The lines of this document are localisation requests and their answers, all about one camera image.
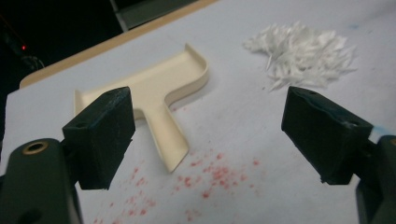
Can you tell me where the cream plastic dustpan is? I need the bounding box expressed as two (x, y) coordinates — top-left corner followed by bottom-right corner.
(74, 43), (210, 174)

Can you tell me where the pile of white paper shreds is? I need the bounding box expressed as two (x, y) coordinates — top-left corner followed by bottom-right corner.
(242, 21), (359, 92)

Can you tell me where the grey metal stand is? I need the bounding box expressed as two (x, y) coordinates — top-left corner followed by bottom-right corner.
(109, 0), (200, 33)

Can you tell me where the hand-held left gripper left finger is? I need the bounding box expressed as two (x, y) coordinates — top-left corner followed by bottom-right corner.
(62, 86), (136, 191)

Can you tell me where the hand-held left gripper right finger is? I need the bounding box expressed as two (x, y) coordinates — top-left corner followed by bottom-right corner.
(280, 86), (375, 186)

